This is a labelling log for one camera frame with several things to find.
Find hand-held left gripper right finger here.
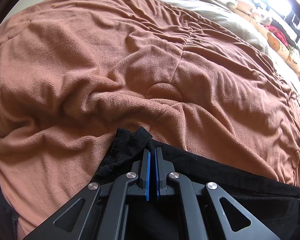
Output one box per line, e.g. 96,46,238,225
154,147,280,240

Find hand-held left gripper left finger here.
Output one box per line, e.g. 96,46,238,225
22,148,152,240

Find black pants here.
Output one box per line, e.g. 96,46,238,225
91,127,300,240

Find bed with brown sheet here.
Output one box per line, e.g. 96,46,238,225
0,0,300,235

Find cartoon printed pillow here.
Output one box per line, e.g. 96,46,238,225
226,0,300,75

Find pink cloth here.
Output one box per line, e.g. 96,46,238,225
262,22,290,45

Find beige blanket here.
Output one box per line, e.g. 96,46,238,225
137,0,275,60

